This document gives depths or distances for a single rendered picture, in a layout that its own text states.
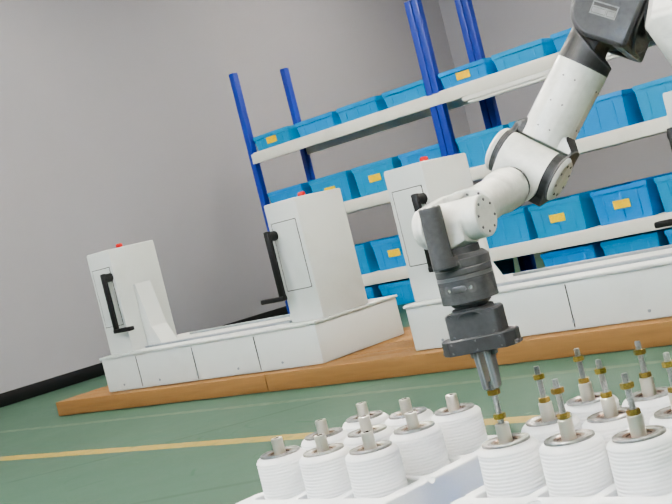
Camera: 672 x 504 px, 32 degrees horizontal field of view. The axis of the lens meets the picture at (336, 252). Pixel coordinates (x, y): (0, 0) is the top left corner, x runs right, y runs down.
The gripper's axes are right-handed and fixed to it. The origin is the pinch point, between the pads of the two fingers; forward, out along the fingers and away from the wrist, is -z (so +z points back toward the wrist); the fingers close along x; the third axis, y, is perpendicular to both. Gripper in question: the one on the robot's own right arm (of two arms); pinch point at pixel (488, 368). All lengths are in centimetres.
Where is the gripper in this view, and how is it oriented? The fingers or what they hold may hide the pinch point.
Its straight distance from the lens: 183.8
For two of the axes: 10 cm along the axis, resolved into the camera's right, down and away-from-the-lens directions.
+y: 3.9, -1.2, 9.1
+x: 8.9, -2.1, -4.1
